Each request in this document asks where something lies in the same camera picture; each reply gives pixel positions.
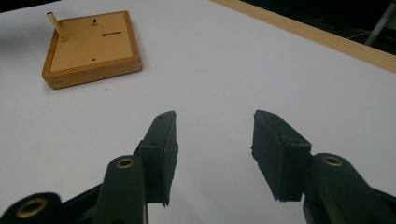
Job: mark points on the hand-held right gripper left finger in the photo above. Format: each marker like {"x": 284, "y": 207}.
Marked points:
{"x": 160, "y": 155}

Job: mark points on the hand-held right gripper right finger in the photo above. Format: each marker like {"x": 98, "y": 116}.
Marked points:
{"x": 277, "y": 155}

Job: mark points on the wooden photo frame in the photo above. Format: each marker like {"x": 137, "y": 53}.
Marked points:
{"x": 90, "y": 46}

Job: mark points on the white metal stand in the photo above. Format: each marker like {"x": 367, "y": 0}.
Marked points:
{"x": 379, "y": 25}

